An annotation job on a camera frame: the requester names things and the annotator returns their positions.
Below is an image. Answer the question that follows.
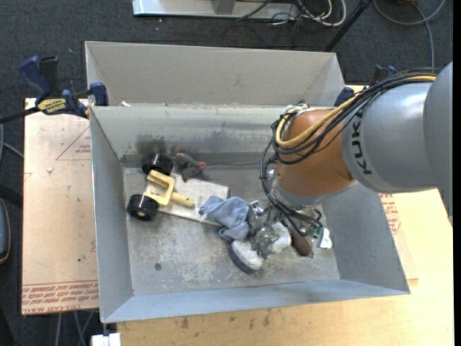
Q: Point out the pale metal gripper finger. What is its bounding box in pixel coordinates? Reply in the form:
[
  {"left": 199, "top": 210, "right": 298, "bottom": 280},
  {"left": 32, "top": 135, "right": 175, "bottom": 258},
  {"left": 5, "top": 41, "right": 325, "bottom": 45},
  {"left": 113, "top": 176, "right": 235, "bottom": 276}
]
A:
[
  {"left": 250, "top": 200, "right": 269, "bottom": 227},
  {"left": 254, "top": 227, "right": 282, "bottom": 260}
]

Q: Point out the white and grey shoe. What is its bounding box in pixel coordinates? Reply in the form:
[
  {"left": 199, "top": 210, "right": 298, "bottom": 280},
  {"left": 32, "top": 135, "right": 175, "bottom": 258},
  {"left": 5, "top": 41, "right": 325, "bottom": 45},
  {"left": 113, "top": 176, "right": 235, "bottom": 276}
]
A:
[{"left": 228, "top": 221, "right": 292, "bottom": 275}]

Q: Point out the blue-grey cloth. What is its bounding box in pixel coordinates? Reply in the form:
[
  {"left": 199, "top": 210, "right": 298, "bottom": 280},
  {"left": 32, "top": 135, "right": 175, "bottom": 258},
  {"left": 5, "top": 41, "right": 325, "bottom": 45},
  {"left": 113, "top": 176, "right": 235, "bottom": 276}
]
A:
[{"left": 198, "top": 195, "right": 259, "bottom": 241}]

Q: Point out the pale flat block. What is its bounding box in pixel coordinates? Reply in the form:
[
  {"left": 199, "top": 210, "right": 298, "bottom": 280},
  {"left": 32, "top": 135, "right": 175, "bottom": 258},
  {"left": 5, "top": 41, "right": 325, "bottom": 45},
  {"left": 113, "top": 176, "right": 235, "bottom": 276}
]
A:
[{"left": 158, "top": 173, "right": 231, "bottom": 228}]

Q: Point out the grey tool with red tip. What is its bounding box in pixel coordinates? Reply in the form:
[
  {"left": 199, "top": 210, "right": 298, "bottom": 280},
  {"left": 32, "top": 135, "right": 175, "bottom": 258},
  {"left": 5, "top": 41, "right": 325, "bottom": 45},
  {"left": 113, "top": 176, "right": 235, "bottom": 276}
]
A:
[{"left": 174, "top": 152, "right": 208, "bottom": 183}]

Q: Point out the yellow toy with black wheels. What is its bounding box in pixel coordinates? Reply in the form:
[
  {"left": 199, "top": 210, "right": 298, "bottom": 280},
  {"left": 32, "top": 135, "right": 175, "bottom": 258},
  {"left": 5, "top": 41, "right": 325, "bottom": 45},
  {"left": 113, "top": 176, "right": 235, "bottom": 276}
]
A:
[{"left": 126, "top": 153, "right": 196, "bottom": 222}]

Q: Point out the grey metal bin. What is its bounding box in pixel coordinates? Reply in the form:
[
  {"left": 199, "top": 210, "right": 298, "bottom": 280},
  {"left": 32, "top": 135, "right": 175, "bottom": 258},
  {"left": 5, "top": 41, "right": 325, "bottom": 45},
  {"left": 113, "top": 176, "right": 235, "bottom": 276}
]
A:
[{"left": 84, "top": 40, "right": 411, "bottom": 324}]

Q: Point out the brown cardboard board, red print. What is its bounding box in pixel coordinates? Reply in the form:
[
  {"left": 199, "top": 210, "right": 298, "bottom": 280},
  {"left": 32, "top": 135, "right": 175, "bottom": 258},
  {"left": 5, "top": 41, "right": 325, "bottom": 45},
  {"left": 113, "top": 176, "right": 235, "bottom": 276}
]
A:
[{"left": 21, "top": 97, "right": 419, "bottom": 316}]

